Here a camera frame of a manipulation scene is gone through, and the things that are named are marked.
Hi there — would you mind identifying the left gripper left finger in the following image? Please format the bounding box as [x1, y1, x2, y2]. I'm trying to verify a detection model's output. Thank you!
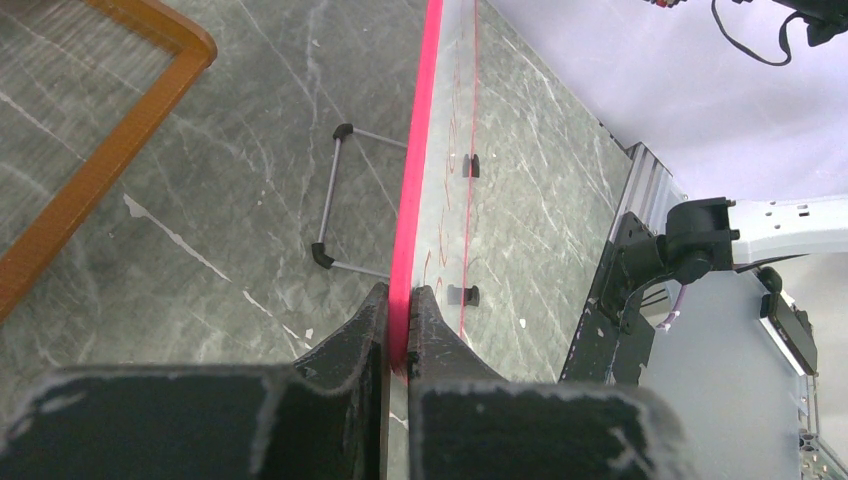
[1, 283, 389, 479]

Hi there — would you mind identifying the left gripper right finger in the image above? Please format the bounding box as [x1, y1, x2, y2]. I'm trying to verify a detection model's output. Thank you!
[407, 286, 689, 479]

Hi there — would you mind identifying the pink-framed whiteboard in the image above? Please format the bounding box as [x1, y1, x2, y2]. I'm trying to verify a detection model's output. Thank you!
[388, 1, 478, 379]

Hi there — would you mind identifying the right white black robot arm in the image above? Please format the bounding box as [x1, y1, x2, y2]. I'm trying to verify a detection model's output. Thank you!
[598, 195, 847, 326]

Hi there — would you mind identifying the wooden three-tier shelf rack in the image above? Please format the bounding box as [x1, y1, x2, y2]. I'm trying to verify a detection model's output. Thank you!
[1, 1, 217, 319]

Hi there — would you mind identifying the wire whiteboard stand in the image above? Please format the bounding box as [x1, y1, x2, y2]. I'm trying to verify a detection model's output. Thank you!
[311, 123, 482, 309]

